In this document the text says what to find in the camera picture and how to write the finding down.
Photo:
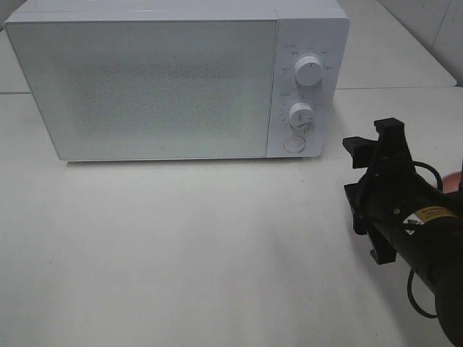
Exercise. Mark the white microwave oven body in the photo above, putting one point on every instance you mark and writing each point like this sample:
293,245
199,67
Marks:
319,27

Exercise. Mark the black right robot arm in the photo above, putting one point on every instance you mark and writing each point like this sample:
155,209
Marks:
400,204

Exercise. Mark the lower white timer knob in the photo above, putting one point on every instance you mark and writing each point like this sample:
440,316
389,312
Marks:
300,114

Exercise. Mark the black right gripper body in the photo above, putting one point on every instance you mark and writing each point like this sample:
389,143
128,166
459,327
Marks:
380,157

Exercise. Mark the pink round plate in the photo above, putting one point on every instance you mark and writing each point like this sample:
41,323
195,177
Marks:
452,182

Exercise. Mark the round white door button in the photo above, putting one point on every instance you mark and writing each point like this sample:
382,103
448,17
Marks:
294,144

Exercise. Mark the upper white power knob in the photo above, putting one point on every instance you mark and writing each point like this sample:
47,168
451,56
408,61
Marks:
308,69

